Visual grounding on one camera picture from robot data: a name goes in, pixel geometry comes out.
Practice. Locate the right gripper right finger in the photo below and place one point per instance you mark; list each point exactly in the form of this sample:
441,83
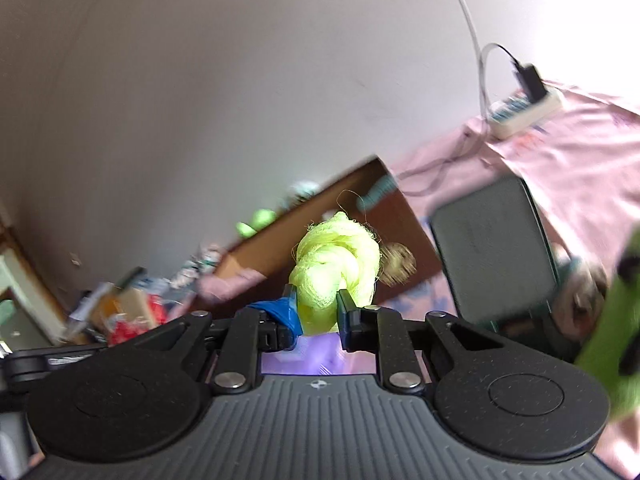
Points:
358,327

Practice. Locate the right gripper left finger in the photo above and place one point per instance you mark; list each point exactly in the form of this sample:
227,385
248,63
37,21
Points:
279,322

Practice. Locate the neon yellow knotted cloth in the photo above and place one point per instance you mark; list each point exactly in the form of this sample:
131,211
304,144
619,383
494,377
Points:
339,253

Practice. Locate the green monkey plush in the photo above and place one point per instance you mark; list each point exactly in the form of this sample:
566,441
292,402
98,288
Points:
611,354

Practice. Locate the white knotted cloth toy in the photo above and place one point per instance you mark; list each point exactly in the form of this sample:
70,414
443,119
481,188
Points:
203,261

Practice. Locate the lime green plush toy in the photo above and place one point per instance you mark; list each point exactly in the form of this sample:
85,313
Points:
261,218

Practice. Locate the brown cardboard box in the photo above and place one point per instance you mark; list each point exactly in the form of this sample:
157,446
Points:
258,268

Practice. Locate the pink floral bedsheet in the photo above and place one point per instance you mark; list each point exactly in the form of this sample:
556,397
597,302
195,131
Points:
583,168

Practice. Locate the small panda plush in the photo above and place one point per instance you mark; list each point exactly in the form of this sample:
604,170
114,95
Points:
301,191

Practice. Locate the white power strip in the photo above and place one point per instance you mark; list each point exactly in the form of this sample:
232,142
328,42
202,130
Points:
516,114

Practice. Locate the red packet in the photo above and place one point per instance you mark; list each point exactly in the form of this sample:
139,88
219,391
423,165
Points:
124,330

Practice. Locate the tan tissue box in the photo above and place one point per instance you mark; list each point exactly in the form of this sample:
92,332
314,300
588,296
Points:
132,303

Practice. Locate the black power adapter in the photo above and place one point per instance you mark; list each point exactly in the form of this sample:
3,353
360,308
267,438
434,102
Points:
530,82

